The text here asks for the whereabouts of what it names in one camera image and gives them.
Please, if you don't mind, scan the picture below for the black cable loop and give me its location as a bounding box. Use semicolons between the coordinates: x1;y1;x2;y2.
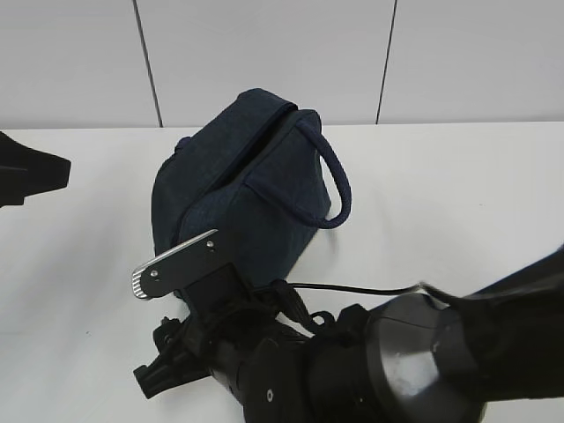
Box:
250;279;442;330

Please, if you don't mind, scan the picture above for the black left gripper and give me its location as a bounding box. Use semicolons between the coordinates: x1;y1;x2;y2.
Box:
1;132;71;207

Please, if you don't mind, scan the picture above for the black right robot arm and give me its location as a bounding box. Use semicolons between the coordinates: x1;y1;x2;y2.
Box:
134;251;563;422

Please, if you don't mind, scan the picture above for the dark blue fabric lunch bag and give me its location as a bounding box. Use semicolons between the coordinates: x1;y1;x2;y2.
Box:
151;88;352;286

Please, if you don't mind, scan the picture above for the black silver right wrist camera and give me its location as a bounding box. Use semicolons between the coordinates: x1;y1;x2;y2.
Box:
131;229;256;320

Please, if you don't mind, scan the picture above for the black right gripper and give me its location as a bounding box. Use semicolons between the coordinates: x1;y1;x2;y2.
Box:
134;315;272;401

